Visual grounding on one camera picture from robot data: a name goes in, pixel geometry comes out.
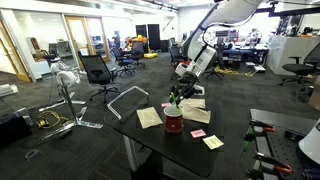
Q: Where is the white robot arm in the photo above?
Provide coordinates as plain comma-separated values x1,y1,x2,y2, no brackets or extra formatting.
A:
169,0,263,103

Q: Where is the chrome wire chair frame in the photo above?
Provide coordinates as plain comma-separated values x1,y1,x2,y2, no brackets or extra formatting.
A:
107,86,149,121

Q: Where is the tan paper napkin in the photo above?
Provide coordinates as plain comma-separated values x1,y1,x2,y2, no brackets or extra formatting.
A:
180,98,206,109
183,106,211,124
137,107,162,129

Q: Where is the maroon mug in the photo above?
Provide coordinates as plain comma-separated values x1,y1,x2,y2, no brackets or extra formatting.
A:
164,105,183,133

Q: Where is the pink sweetener packet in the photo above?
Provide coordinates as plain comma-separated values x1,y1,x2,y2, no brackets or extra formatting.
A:
161,103,171,108

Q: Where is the blue office chair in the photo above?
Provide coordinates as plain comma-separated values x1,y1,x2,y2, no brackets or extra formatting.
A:
112,47,135,76

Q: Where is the yellow cable coil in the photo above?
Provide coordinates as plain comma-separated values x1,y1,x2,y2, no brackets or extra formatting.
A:
36,110,69,130

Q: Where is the white sticky note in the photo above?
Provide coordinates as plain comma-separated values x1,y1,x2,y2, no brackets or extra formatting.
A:
203,135,223,150

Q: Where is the green pen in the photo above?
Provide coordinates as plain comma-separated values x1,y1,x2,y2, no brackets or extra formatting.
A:
170,92,180,110

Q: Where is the pink sticky note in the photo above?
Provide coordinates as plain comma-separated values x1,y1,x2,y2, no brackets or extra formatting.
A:
190,129,206,138

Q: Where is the black perforated breadboard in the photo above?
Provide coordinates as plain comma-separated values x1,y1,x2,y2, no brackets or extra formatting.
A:
249,109,319,180

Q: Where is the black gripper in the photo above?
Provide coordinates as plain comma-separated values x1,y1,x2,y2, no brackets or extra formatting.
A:
169,72,198,99

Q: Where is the green handled clamp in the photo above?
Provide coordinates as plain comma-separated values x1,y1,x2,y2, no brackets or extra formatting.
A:
241,120,275,155

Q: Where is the black office chair right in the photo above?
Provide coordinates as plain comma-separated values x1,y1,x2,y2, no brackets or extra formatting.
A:
280,43,320,91

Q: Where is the orange handled clamp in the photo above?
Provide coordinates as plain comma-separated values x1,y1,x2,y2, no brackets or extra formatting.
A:
246,152,293,180

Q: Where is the black mesh office chair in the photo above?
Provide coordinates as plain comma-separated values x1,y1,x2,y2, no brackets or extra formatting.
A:
80,55,120,102

